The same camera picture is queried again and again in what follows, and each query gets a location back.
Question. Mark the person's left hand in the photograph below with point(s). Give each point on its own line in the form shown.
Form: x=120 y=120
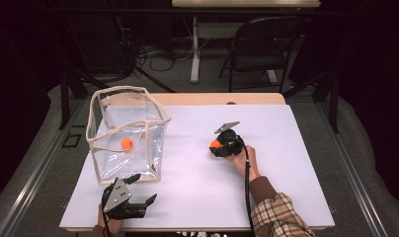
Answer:
x=112 y=225

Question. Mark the white-legged background desk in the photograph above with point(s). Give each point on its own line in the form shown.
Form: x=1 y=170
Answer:
x=195 y=59

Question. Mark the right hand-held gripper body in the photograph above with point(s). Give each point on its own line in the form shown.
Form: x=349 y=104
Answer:
x=232 y=141

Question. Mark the black folding chair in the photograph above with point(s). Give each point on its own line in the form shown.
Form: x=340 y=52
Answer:
x=263 y=49

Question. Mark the person's right hand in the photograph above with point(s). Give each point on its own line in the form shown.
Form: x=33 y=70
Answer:
x=242 y=163

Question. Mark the black tripod leg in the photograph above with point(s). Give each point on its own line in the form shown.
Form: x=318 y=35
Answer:
x=154 y=79

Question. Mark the black metal stand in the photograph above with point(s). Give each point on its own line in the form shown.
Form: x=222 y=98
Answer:
x=334 y=105
x=65 y=98

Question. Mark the white table mat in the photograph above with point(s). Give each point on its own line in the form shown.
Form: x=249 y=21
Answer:
x=286 y=131

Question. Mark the orange ball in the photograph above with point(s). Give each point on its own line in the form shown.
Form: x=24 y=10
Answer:
x=126 y=143
x=215 y=143

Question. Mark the clear plastic bag beige trim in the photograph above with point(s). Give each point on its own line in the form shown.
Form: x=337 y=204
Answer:
x=121 y=164

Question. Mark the metal floor rail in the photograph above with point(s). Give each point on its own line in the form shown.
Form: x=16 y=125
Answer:
x=33 y=177
x=355 y=184

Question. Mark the person's printed dark clothing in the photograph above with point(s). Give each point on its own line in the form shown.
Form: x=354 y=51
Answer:
x=200 y=234

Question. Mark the wooden table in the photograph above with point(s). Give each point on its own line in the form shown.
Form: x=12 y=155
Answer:
x=200 y=98

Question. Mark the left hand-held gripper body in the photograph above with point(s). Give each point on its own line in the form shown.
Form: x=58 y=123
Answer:
x=117 y=197

